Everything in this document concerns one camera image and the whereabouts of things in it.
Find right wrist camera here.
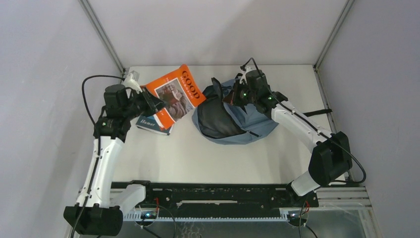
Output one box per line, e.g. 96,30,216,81
241,66,267,92

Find white slotted cable duct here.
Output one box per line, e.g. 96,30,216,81
123,210,289,222

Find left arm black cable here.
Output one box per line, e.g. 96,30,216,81
69,74,127,238

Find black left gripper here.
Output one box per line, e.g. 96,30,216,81
123,86,168,120

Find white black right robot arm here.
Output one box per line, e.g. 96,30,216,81
223,66,353,206

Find teal hardcover book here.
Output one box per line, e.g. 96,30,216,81
136,116,173,135

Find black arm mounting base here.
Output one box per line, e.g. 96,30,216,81
111,180,319,216

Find right aluminium frame post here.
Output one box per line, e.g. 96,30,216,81
314,0,356,71

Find orange Good Morning book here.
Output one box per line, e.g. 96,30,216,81
145,64,207,129

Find left aluminium frame post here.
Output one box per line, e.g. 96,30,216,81
78,0,126,76

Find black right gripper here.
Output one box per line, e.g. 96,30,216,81
222,79,257,108

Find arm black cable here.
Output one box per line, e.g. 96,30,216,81
240,57,367,184
69,74,127,238

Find blue student backpack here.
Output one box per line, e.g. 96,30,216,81
191,77,333,145

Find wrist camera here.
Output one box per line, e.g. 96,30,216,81
122,71,142,93
241,66,267,92

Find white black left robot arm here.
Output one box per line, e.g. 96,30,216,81
63,84,165,238

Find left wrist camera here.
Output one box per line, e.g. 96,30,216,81
122,71,142,93

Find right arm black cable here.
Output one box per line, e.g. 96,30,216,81
240,57,367,184

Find aluminium frame post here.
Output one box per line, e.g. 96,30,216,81
314,0,356,71
78,0,126,76

